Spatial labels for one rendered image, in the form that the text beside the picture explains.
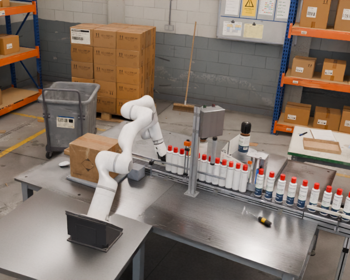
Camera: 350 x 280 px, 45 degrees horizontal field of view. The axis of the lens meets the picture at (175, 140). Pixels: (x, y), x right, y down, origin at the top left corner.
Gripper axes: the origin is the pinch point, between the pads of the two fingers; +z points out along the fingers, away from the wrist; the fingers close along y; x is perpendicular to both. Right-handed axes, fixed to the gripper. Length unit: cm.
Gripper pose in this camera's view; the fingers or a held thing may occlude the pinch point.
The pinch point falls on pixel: (163, 161)
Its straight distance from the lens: 330.7
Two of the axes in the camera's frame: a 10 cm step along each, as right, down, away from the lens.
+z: 2.5, 9.4, 2.3
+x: -8.5, 1.1, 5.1
